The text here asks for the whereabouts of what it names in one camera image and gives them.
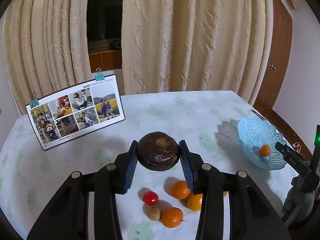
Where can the beige curtain panel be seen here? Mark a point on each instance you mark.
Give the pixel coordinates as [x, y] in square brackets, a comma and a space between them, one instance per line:
[45, 47]
[179, 45]

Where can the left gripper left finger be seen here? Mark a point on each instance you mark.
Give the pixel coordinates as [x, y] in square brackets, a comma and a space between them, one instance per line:
[66, 214]

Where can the small orange kumquat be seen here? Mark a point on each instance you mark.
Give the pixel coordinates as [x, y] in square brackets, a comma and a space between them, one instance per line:
[265, 151]

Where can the teal binder clip right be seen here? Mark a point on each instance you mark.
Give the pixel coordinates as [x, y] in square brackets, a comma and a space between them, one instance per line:
[98, 75]

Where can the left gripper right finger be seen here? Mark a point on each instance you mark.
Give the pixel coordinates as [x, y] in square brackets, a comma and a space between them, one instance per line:
[251, 214]

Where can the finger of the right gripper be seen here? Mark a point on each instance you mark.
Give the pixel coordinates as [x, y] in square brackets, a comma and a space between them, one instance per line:
[299, 163]

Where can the dark brown round fruit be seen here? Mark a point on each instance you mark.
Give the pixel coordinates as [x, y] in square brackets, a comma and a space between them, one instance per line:
[158, 151]

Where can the brown wooden door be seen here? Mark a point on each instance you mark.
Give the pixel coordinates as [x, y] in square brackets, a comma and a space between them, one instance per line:
[278, 57]

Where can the beige curtain left panel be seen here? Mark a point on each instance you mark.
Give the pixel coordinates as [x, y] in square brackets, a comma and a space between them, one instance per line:
[45, 47]

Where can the large orange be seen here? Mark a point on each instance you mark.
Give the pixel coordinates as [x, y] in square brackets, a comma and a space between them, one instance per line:
[180, 190]

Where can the teal binder clip left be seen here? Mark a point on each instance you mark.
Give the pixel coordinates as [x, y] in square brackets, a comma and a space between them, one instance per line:
[33, 102]

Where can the teal binder clip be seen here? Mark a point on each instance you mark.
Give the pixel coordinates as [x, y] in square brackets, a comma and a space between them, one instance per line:
[98, 75]
[33, 102]

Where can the beige curtain right panel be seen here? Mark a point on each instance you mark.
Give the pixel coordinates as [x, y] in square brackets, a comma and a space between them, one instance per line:
[179, 45]

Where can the small orange tangerine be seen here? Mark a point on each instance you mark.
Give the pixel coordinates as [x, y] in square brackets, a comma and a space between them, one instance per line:
[172, 217]

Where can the photo collage display board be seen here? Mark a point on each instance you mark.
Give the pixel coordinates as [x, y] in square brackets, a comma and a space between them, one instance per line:
[76, 111]

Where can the grey gloved hand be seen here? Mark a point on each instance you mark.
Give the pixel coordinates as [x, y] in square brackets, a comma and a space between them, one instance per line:
[301, 208]

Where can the wooden bed frame rail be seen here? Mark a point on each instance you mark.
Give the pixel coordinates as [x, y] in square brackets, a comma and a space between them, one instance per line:
[285, 129]

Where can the red cherry tomato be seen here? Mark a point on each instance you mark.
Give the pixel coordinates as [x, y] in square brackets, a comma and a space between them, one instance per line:
[150, 198]

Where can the small tan longan fruit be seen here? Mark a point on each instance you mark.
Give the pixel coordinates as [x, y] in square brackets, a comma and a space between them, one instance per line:
[154, 213]

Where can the white floral tablecloth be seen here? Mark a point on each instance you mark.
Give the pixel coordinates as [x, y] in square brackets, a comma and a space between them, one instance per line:
[206, 121]

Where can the light blue lattice basket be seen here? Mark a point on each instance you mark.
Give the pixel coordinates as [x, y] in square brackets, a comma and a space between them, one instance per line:
[253, 134]

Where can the orange tangerine behind finger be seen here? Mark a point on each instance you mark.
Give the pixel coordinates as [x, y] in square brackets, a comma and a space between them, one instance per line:
[194, 201]

